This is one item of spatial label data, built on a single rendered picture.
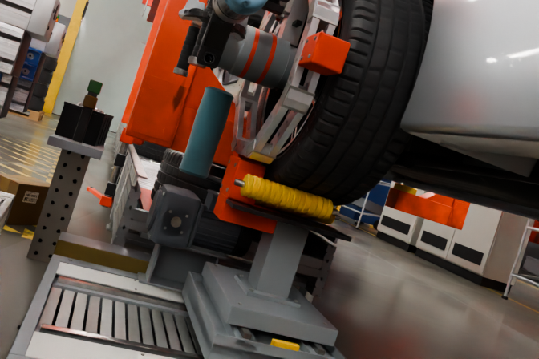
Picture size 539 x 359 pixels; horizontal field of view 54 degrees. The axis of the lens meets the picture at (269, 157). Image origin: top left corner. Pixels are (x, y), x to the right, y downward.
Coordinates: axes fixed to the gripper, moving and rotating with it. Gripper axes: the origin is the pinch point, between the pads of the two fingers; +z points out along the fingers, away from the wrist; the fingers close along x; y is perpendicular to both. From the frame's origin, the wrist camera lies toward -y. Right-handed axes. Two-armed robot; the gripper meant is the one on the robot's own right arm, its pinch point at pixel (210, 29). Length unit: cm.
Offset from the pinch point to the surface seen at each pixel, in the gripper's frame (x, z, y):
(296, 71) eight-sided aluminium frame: -20.8, -5.2, -3.0
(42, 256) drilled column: 22, 78, -81
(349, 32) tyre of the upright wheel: -28.9, -8.5, 9.0
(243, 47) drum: -11.2, 14.8, 1.6
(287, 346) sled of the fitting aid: -41, -3, -66
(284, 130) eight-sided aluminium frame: -24.7, 2.4, -16.0
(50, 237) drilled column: 22, 78, -74
